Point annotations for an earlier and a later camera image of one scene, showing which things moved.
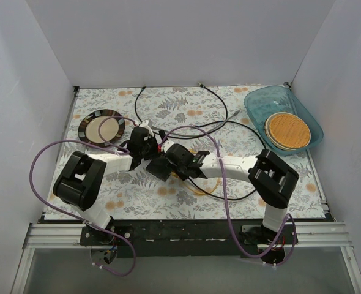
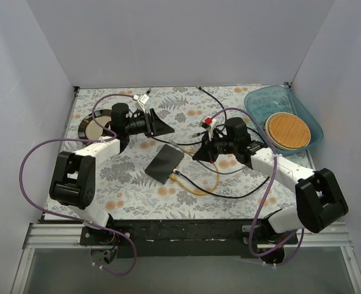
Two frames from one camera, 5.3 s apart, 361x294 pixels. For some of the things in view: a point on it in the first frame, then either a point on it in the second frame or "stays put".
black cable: (169, 136) -> (207, 93)
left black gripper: (152, 147) -> (151, 122)
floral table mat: (177, 153) stays put
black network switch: (160, 167) stays put
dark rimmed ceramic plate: (103, 125) stays put
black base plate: (191, 238) stays put
